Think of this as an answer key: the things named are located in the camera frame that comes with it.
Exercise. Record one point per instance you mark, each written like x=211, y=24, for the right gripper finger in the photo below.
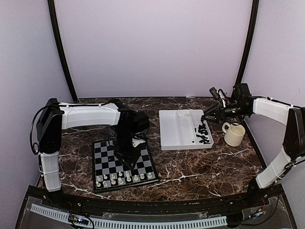
x=210, y=112
x=213, y=120

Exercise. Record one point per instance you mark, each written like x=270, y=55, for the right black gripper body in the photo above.
x=223, y=116

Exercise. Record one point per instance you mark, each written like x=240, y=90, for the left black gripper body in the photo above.
x=124, y=149

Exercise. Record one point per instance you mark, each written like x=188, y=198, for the black grey chessboard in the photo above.
x=104, y=162

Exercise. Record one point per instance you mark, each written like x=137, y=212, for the white plastic compartment tray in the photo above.
x=177, y=129

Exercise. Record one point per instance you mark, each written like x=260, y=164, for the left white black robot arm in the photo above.
x=54, y=117

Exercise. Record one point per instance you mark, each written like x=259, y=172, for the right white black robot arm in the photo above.
x=242, y=104

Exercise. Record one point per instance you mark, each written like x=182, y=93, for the pile of black chess pieces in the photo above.
x=201, y=132

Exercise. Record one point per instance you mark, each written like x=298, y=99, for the cream ribbed mug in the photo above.
x=234, y=134

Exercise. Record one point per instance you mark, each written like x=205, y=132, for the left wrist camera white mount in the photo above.
x=136, y=142

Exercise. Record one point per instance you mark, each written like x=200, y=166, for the white slotted cable duct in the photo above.
x=125, y=222

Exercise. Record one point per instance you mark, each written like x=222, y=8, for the black front rail base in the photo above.
x=271, y=211

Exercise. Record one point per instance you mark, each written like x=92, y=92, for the right black frame post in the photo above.
x=248, y=41

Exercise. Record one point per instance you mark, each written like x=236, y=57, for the black frame post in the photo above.
x=248, y=41
x=60, y=49

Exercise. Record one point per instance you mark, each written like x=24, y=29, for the left black frame post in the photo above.
x=60, y=49

